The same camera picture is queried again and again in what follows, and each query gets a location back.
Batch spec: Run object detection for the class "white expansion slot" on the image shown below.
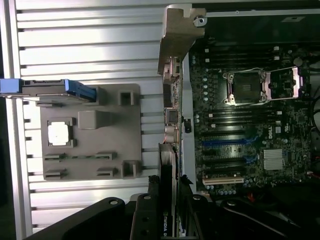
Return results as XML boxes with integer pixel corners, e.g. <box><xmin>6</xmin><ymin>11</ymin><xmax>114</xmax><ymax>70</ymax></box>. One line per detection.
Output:
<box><xmin>201</xmin><ymin>176</ymin><xmax>245</xmax><ymax>186</ymax></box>

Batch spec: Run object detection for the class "black long expansion slot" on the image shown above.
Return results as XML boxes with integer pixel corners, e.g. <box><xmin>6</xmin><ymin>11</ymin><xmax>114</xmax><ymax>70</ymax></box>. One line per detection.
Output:
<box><xmin>203</xmin><ymin>161</ymin><xmax>248</xmax><ymax>169</ymax></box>
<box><xmin>203</xmin><ymin>168</ymin><xmax>248</xmax><ymax>176</ymax></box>
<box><xmin>199</xmin><ymin>129</ymin><xmax>248</xmax><ymax>138</ymax></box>

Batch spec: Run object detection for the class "blue expansion slot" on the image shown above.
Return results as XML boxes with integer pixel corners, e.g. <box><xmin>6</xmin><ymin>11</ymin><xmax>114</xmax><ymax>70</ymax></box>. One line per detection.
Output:
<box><xmin>201</xmin><ymin>139</ymin><xmax>254</xmax><ymax>149</ymax></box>

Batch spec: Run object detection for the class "grey printed parts rack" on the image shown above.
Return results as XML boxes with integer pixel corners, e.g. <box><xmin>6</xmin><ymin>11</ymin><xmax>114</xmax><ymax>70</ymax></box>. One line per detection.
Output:
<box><xmin>36</xmin><ymin>83</ymin><xmax>144</xmax><ymax>181</ymax></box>

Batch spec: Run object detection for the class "silver chipset heatsink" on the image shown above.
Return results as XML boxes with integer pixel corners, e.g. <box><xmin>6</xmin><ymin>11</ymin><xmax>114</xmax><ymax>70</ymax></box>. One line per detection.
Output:
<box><xmin>262</xmin><ymin>149</ymin><xmax>286</xmax><ymax>171</ymax></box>

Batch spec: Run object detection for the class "green motherboard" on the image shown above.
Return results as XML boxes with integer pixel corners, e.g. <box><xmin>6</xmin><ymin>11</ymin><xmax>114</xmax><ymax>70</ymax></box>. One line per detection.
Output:
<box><xmin>189</xmin><ymin>44</ymin><xmax>315</xmax><ymax>199</ymax></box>

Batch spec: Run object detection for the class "silver CPU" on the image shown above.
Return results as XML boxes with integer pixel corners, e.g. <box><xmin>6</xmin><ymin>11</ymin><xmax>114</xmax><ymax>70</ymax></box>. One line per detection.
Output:
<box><xmin>47</xmin><ymin>123</ymin><xmax>70</xmax><ymax>147</ymax></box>

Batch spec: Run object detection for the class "CPU socket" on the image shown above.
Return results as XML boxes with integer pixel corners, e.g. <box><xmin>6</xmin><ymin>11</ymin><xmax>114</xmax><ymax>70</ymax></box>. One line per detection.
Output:
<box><xmin>223</xmin><ymin>67</ymin><xmax>270</xmax><ymax>108</ymax></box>

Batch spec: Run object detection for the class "hard disk in blue caddy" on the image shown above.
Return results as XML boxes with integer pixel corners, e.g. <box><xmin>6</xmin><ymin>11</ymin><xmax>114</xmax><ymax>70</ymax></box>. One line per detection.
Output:
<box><xmin>0</xmin><ymin>78</ymin><xmax>98</xmax><ymax>103</ymax></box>

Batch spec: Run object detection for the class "metal socket cover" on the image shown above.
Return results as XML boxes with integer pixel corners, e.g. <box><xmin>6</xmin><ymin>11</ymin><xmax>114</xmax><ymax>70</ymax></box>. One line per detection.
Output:
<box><xmin>264</xmin><ymin>65</ymin><xmax>305</xmax><ymax>100</ymax></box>

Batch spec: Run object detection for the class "black open PC case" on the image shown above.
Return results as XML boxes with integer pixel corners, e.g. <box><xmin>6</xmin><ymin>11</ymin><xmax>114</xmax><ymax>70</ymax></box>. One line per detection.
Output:
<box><xmin>163</xmin><ymin>2</ymin><xmax>320</xmax><ymax>226</ymax></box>

